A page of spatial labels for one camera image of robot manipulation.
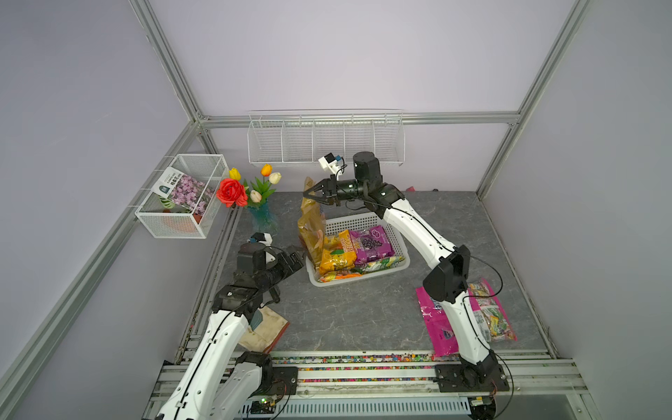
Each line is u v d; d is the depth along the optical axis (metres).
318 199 0.71
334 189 0.68
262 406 0.71
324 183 0.71
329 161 0.72
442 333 0.81
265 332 0.83
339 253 0.94
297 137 0.99
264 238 0.71
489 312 0.81
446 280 0.55
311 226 0.74
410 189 1.24
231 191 0.70
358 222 1.02
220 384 0.55
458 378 0.74
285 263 0.67
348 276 0.84
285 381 0.74
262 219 0.97
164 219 0.74
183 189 0.74
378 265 0.85
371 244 0.96
